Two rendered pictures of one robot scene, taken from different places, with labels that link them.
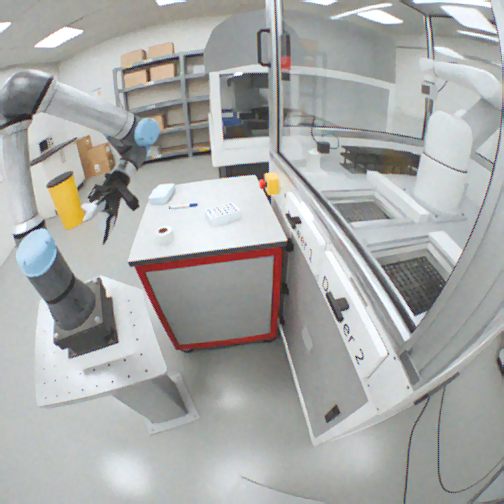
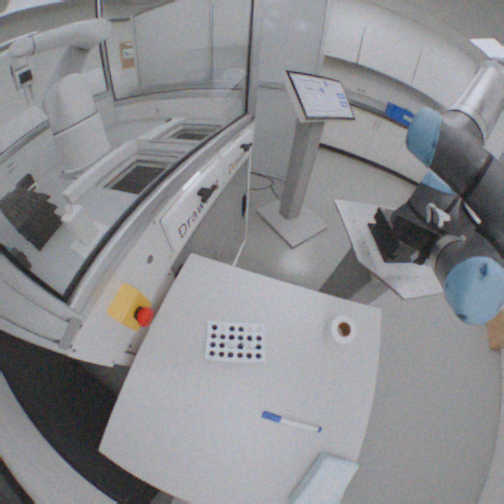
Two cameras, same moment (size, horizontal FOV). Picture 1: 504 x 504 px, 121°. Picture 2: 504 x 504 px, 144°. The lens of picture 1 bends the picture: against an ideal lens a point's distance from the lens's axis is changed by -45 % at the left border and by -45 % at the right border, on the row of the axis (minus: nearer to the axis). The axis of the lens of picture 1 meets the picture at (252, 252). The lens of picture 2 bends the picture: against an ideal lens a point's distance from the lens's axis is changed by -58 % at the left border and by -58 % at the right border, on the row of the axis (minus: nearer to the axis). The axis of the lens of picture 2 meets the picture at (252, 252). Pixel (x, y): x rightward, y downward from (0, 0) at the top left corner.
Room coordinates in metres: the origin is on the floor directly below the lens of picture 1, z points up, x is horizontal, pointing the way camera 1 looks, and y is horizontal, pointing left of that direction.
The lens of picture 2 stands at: (0.92, 0.15, 1.22)
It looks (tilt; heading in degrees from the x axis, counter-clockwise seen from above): 54 degrees down; 202
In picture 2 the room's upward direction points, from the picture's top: 5 degrees clockwise
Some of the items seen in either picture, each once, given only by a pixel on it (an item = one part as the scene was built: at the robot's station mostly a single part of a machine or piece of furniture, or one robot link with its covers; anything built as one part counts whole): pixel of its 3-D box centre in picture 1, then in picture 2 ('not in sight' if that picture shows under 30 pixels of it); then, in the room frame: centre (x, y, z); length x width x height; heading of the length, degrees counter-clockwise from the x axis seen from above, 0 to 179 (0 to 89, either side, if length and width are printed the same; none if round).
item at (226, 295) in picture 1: (213, 269); (247, 389); (0.97, 0.21, 0.38); 0.62 x 0.58 x 0.76; 8
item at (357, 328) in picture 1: (346, 311); (238, 152); (0.30, -0.20, 0.87); 0.29 x 0.02 x 0.11; 8
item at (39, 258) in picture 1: (42, 262); (435, 195); (0.32, 0.50, 1.02); 0.13 x 0.12 x 0.14; 57
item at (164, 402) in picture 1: (136, 378); (351, 288); (0.33, 0.49, 0.38); 0.30 x 0.30 x 0.76; 27
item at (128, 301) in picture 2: (271, 183); (131, 308); (0.93, -0.09, 0.88); 0.07 x 0.05 x 0.07; 8
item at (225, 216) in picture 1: (222, 213); (236, 343); (0.87, 0.11, 0.78); 0.12 x 0.08 x 0.04; 115
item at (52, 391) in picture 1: (92, 339); (389, 252); (0.31, 0.51, 0.70); 0.45 x 0.44 x 0.12; 117
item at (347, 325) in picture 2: (164, 234); (340, 331); (0.74, 0.33, 0.78); 0.07 x 0.07 x 0.04
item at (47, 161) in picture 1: (51, 170); not in sight; (3.13, 3.24, 0.61); 1.15 x 0.72 x 1.22; 7
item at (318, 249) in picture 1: (302, 228); (197, 199); (0.61, -0.15, 0.87); 0.29 x 0.02 x 0.11; 8
